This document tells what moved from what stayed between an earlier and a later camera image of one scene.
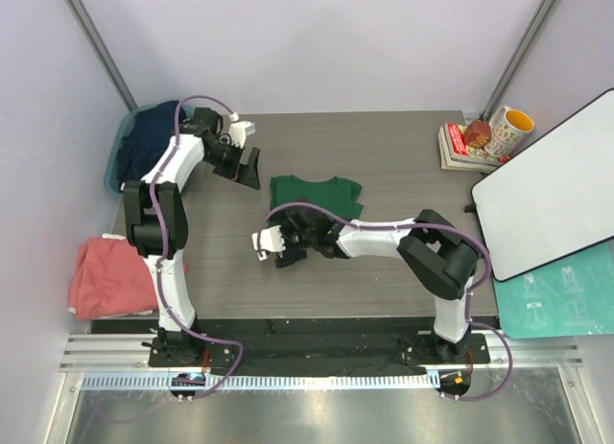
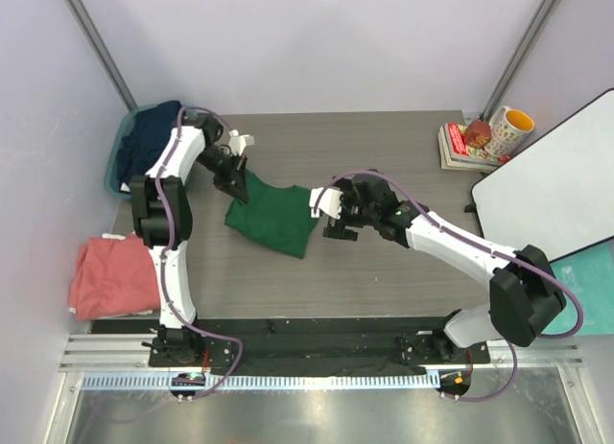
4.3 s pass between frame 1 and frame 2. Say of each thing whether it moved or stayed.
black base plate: stayed
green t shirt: moved
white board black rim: stayed
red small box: stayed
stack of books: stayed
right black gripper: moved
